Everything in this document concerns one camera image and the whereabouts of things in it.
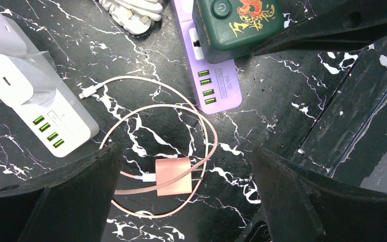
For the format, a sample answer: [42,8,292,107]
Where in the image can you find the white plug with cord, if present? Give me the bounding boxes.
[98,0,163,35]

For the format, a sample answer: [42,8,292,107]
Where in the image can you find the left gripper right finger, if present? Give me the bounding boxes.
[251,146,387,241]

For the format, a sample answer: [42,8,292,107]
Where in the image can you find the white tiger power strip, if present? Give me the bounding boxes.
[0,13,99,157]

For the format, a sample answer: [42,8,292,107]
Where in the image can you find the pink charger with cable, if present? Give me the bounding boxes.
[79,76,218,219]

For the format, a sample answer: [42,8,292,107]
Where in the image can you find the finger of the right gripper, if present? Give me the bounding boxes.
[251,1,387,56]

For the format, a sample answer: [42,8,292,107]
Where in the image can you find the purple power strip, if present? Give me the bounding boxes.
[169,0,242,114]

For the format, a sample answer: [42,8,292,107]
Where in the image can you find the green power adapter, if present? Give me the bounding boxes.
[192,0,284,64]

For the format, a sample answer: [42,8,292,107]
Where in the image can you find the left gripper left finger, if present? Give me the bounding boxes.
[0,143,123,241]

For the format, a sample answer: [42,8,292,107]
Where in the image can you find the white USB charger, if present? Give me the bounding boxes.
[0,54,56,107]

